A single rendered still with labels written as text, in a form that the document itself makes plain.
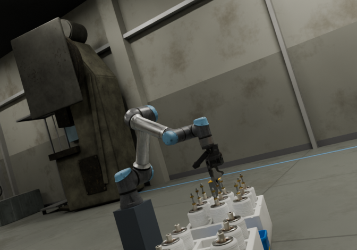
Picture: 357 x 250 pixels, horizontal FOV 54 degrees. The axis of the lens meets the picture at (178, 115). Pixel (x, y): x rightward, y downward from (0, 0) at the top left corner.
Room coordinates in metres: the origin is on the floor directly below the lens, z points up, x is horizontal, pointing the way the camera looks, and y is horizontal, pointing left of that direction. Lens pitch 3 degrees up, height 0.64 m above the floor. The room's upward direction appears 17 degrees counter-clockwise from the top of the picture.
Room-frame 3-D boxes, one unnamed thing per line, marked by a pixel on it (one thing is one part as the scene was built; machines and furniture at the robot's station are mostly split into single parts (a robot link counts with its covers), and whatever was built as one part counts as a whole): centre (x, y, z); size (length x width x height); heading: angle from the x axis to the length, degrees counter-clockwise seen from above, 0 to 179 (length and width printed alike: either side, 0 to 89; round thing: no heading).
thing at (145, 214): (2.28, 0.45, 0.15); 0.18 x 0.18 x 0.30; 58
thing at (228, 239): (1.22, -0.02, 0.25); 0.08 x 0.08 x 0.01
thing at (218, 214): (1.79, -0.06, 0.16); 0.10 x 0.10 x 0.18
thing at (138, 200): (2.28, 0.45, 0.35); 0.15 x 0.15 x 0.10
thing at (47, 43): (5.39, 1.49, 1.42); 1.40 x 1.25 x 2.84; 58
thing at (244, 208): (1.75, -0.17, 0.16); 0.10 x 0.10 x 0.18
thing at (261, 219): (1.90, -0.09, 0.09); 0.39 x 0.39 x 0.18; 74
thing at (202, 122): (1.90, -0.10, 0.64); 0.09 x 0.08 x 0.11; 44
